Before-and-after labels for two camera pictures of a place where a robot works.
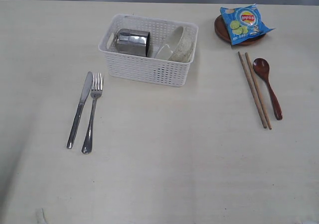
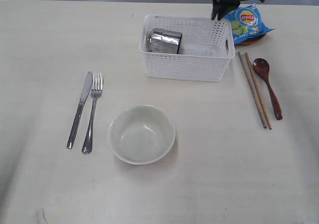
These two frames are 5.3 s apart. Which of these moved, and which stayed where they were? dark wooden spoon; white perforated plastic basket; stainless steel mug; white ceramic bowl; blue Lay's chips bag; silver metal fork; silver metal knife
Moved: white ceramic bowl; stainless steel mug; white perforated plastic basket
Stayed: silver metal knife; silver metal fork; dark wooden spoon; blue Lay's chips bag
